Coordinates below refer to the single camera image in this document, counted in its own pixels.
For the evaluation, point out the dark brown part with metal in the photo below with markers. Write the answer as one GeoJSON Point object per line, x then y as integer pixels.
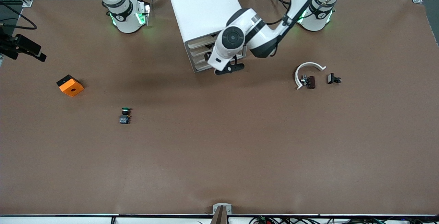
{"type": "Point", "coordinates": [311, 81]}

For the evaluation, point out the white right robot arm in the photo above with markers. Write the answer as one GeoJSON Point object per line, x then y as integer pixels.
{"type": "Point", "coordinates": [125, 20]}

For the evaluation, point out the orange box with hole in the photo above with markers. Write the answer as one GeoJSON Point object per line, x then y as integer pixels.
{"type": "Point", "coordinates": [67, 87]}

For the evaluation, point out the brown pointed post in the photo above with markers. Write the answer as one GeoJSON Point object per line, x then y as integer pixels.
{"type": "Point", "coordinates": [221, 217]}

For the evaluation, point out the green push button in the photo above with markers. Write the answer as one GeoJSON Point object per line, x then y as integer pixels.
{"type": "Point", "coordinates": [124, 119]}

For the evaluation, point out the small black white part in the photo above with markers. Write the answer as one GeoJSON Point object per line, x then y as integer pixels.
{"type": "Point", "coordinates": [331, 78]}

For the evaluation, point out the white curved plastic clip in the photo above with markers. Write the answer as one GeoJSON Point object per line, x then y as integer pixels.
{"type": "Point", "coordinates": [308, 63]}

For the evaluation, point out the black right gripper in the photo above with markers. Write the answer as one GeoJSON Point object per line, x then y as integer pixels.
{"type": "Point", "coordinates": [13, 46]}

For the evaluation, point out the grey metal bracket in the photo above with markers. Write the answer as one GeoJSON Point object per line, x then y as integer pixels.
{"type": "Point", "coordinates": [216, 207]}

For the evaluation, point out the white table edge rail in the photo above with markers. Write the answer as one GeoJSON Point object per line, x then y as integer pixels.
{"type": "Point", "coordinates": [51, 220]}

